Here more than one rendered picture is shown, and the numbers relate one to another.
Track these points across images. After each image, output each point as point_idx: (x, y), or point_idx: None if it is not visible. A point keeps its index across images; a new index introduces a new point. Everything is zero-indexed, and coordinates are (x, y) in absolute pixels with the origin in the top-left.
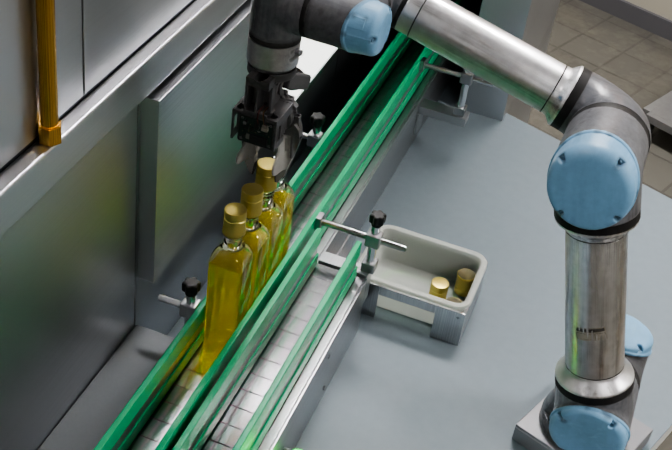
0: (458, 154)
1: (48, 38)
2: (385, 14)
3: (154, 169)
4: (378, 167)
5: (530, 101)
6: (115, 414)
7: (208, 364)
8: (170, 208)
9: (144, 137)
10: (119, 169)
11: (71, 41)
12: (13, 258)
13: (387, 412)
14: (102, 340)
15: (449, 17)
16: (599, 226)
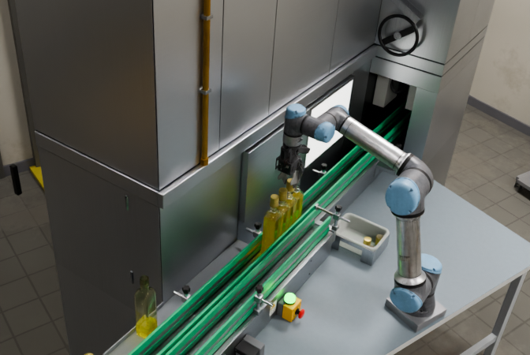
0: None
1: (205, 129)
2: (330, 128)
3: (246, 178)
4: (350, 188)
5: (388, 165)
6: None
7: None
8: (252, 194)
9: (243, 166)
10: (232, 177)
11: (214, 130)
12: (188, 203)
13: (334, 287)
14: (222, 241)
15: (359, 130)
16: (403, 214)
